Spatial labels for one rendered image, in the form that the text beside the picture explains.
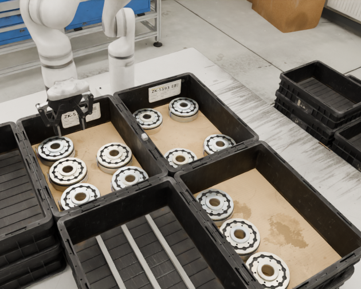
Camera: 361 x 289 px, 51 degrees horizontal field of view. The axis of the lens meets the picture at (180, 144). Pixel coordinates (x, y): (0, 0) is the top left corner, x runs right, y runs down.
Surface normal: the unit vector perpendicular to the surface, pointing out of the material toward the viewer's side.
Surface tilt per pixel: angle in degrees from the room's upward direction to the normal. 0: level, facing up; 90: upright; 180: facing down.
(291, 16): 90
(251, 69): 0
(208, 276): 0
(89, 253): 0
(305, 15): 91
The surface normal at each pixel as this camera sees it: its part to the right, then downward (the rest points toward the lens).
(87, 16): 0.55, 0.58
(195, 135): 0.04, -0.73
